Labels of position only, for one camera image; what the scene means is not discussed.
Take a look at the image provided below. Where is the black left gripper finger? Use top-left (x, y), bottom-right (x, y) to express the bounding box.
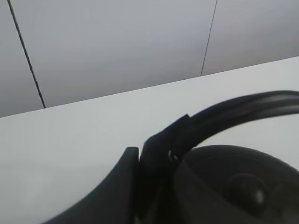
top-left (46, 147), bottom-right (139, 224)

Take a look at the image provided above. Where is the black round teapot kettle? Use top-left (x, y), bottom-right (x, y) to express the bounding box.
top-left (135, 91), bottom-right (299, 224)

